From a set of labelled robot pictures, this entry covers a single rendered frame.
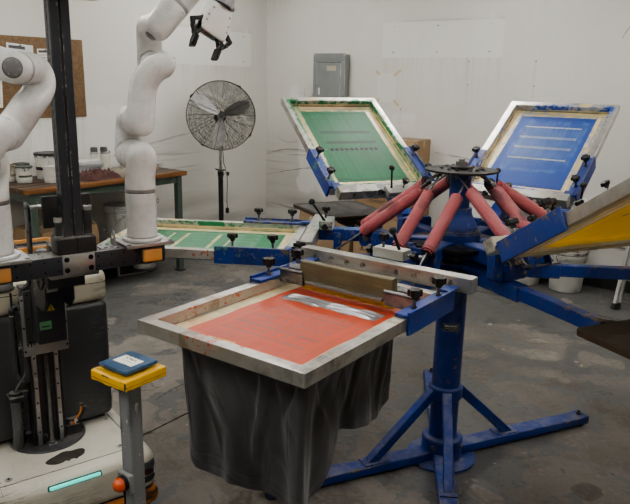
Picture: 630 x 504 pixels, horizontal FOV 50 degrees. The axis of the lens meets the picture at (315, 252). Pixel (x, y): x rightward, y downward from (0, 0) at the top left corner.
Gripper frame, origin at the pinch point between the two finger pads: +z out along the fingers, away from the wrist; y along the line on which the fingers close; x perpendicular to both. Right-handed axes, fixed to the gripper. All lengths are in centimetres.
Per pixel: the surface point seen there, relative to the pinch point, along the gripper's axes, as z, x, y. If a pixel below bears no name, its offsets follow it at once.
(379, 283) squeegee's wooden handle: 51, 56, -52
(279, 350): 78, 61, -15
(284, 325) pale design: 72, 48, -27
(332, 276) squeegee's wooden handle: 53, 38, -50
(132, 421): 105, 47, 11
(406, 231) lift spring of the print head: 27, 29, -92
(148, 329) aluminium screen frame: 85, 29, 4
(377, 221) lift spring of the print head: 24, 8, -99
